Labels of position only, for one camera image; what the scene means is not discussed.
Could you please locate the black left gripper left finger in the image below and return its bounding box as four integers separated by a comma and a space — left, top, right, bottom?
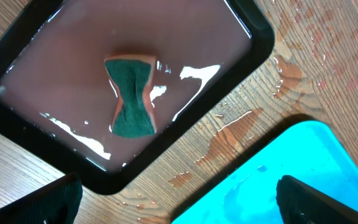
0, 173, 83, 224

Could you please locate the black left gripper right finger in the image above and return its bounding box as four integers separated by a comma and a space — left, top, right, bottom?
276, 175, 358, 224

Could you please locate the pink green sponge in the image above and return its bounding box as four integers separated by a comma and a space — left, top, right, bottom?
104, 54, 157, 138

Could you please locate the blue plastic tray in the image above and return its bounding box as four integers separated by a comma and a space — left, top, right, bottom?
174, 121, 358, 223

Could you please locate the black tray of reddish water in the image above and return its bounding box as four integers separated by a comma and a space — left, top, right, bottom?
0, 0, 274, 195

